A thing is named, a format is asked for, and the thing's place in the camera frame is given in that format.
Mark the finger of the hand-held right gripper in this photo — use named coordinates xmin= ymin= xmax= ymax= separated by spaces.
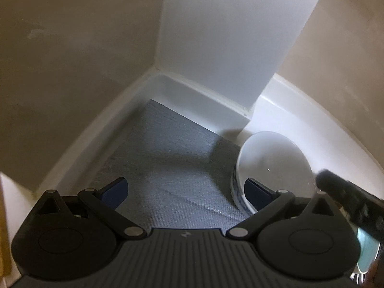
xmin=316 ymin=169 xmax=348 ymax=204

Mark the grey mat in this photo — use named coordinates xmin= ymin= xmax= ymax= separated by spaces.
xmin=90 ymin=99 xmax=258 ymax=231

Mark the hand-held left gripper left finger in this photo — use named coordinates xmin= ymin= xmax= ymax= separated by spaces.
xmin=31 ymin=177 xmax=147 ymax=240

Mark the white lettered bowl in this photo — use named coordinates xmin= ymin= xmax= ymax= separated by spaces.
xmin=230 ymin=130 xmax=316 ymax=216

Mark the light blue plate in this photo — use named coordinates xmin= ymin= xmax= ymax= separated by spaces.
xmin=355 ymin=226 xmax=381 ymax=273

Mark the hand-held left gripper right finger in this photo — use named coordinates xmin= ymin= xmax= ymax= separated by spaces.
xmin=225 ymin=178 xmax=342 ymax=240

